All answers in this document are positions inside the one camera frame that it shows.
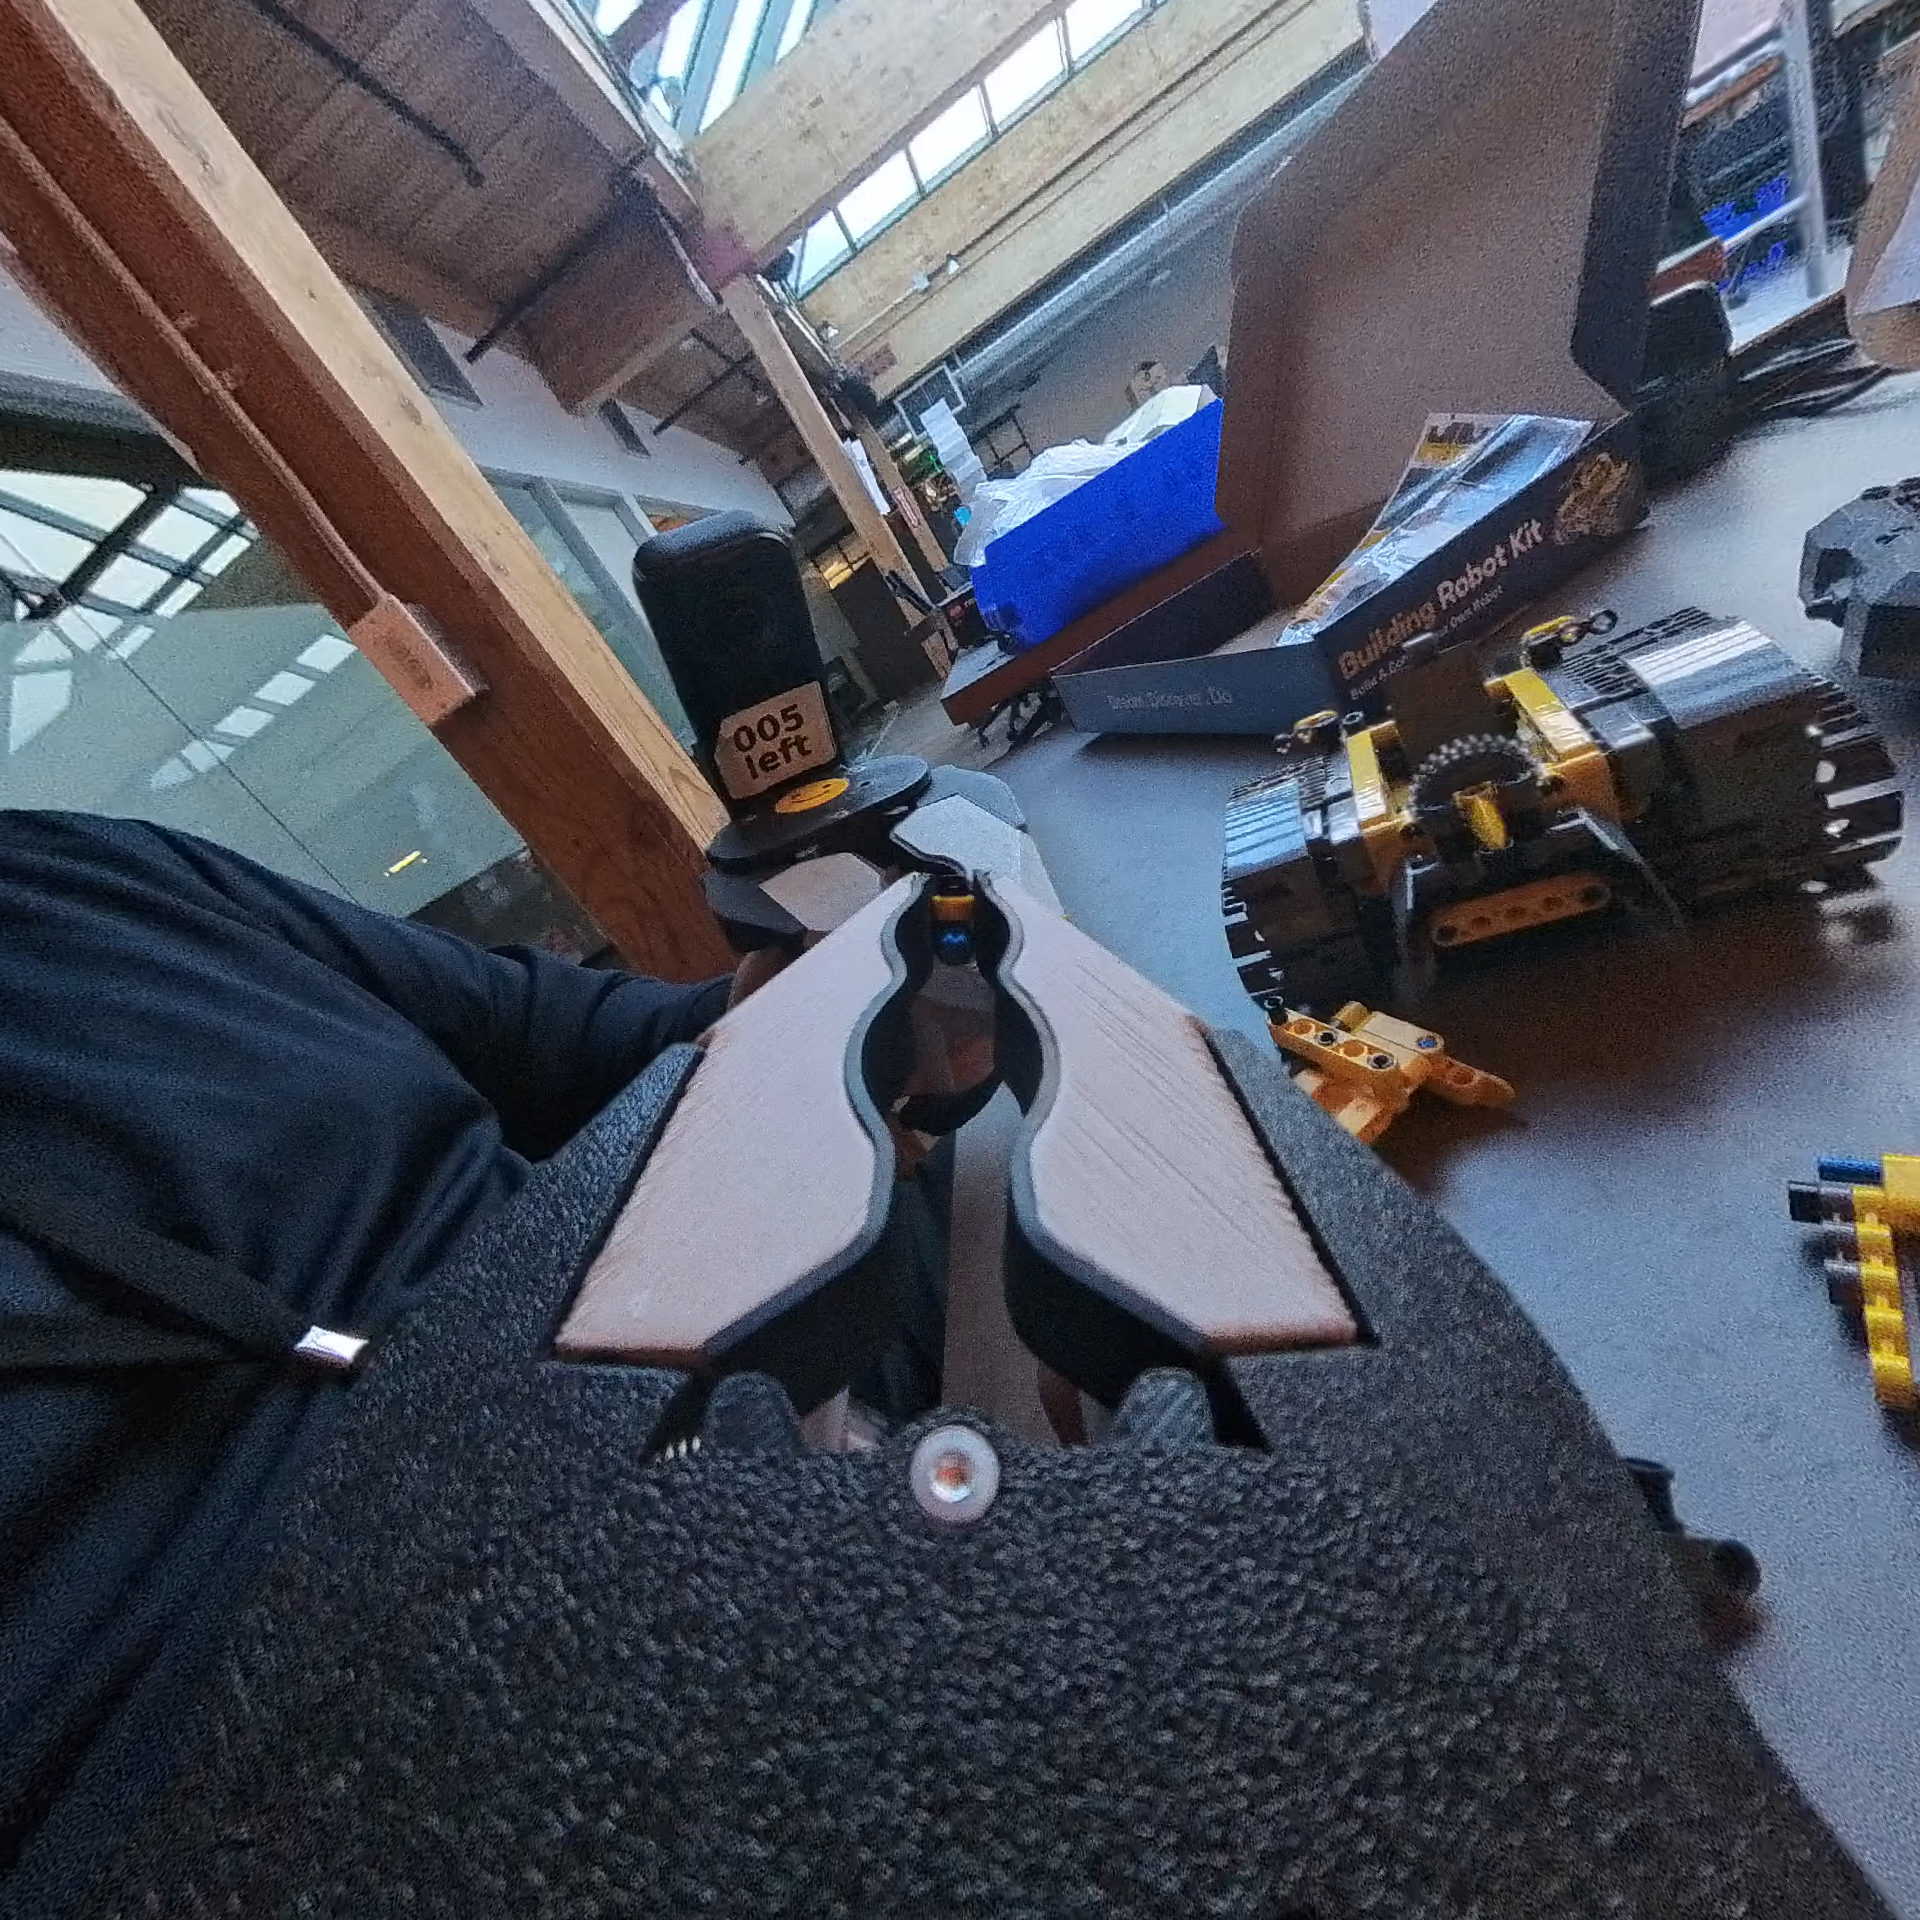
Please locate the wooden post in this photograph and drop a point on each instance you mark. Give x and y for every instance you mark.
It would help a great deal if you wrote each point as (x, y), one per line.
(299, 376)

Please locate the small yellow blue brick piece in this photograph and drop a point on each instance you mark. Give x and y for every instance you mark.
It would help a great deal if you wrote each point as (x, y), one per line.
(954, 917)

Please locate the person's left hand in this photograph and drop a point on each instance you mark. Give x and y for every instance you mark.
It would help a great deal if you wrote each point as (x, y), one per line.
(750, 984)

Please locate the yellow black brick assembly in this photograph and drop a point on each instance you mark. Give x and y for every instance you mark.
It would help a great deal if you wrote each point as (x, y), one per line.
(1366, 1060)

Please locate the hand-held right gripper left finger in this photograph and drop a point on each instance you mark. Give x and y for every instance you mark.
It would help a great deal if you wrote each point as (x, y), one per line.
(734, 1184)

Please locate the grey desk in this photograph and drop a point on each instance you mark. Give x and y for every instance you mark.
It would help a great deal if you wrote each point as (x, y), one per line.
(1651, 1080)

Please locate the robot kit cardboard box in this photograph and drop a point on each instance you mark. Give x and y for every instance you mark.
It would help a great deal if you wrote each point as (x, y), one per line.
(1441, 594)

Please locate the yellow brick beam with pins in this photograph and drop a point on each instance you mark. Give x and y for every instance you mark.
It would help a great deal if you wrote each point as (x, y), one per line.
(1881, 1276)

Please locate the yellow black brick toy robot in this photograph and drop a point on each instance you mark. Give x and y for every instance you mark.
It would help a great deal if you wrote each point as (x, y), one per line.
(1500, 840)

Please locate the large blue bin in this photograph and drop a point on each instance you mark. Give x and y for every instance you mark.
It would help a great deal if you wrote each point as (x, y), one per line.
(1095, 541)

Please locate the person's left forearm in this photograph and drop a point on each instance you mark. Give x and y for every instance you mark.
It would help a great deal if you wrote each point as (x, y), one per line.
(570, 1037)

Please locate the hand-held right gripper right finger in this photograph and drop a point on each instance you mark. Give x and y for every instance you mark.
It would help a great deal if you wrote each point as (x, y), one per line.
(1171, 1184)

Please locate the grey tracked brick module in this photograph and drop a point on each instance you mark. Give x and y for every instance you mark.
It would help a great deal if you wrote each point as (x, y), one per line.
(1874, 580)

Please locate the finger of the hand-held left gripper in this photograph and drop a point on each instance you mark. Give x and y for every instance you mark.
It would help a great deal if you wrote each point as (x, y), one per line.
(826, 896)
(974, 834)

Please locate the small black brick piece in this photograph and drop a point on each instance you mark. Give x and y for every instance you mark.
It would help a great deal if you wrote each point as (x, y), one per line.
(1710, 1559)

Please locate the person's dark clothing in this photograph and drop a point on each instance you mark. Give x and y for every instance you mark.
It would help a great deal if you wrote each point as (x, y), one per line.
(180, 1050)

